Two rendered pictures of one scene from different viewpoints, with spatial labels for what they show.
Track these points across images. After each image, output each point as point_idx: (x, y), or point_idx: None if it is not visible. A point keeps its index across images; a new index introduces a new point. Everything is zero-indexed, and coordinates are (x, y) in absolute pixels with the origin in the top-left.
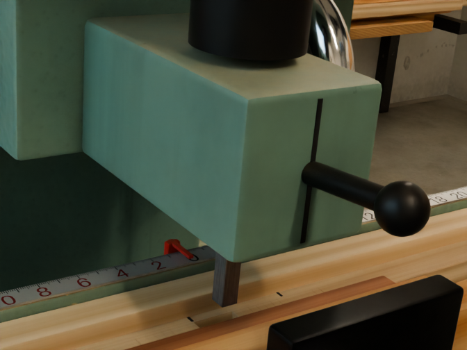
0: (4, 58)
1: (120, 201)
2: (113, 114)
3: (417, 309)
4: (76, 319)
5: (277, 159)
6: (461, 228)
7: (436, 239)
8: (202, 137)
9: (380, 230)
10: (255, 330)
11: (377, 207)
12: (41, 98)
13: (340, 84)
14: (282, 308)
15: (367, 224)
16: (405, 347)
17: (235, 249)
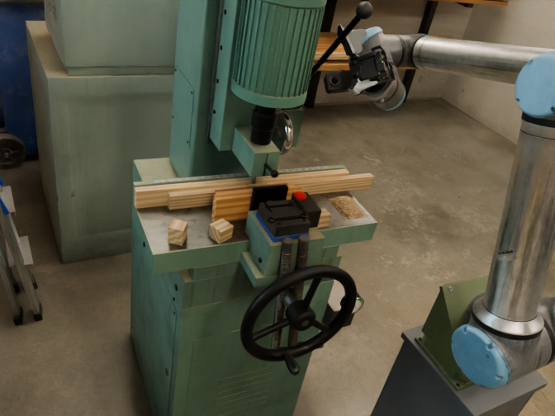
0: (219, 132)
1: None
2: (237, 146)
3: (278, 189)
4: (225, 182)
5: (259, 162)
6: (311, 176)
7: (304, 177)
8: (249, 156)
9: (292, 173)
10: None
11: (270, 172)
12: (225, 140)
13: (272, 151)
14: (263, 186)
15: (289, 172)
16: (276, 195)
17: (251, 175)
